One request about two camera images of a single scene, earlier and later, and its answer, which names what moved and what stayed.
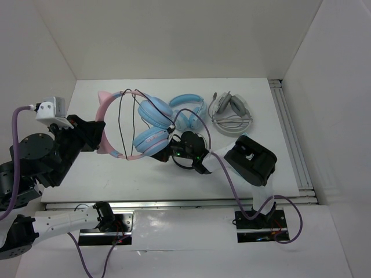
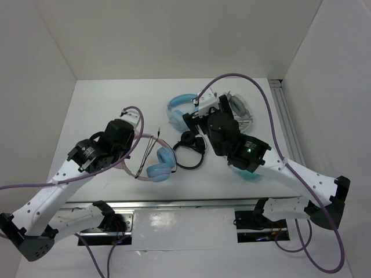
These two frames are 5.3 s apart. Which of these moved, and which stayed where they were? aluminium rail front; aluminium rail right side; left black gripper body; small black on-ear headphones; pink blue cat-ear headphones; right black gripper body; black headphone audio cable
Moved: left black gripper body; black headphone audio cable; right black gripper body; pink blue cat-ear headphones
Stayed: aluminium rail front; small black on-ear headphones; aluminium rail right side
